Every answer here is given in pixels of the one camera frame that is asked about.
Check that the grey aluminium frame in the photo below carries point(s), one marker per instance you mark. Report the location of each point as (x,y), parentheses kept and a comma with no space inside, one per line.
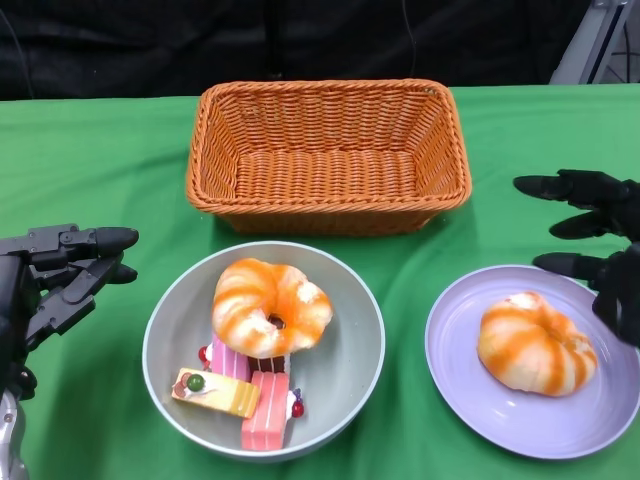
(580,45)

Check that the yellow cake slice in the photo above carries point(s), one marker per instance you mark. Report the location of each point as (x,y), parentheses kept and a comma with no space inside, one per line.
(225,395)

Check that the light pink cake slice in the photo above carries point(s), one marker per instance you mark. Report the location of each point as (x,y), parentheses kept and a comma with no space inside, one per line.
(230,360)

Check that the salmon pink cake slice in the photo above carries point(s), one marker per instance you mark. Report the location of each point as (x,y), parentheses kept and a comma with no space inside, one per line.
(265,415)

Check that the green tablecloth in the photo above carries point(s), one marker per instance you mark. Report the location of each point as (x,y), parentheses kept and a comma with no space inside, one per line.
(100,150)

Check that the lilac plate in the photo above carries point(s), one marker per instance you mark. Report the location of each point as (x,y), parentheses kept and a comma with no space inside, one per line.
(465,400)

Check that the brown chocolate cake slice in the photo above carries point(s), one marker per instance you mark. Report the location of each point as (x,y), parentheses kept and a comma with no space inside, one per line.
(270,367)

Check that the black backdrop curtain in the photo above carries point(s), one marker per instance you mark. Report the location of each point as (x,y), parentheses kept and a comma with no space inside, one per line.
(150,45)

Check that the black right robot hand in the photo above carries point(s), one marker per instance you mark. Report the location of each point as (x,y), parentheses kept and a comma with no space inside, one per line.
(620,295)

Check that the orange wicker basket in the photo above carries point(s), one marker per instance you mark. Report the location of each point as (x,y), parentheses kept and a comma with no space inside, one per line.
(325,165)

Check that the grey-green bowl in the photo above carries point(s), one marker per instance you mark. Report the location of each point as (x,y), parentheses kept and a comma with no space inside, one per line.
(345,390)

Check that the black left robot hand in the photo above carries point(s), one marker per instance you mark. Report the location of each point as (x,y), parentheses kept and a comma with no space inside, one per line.
(55,295)

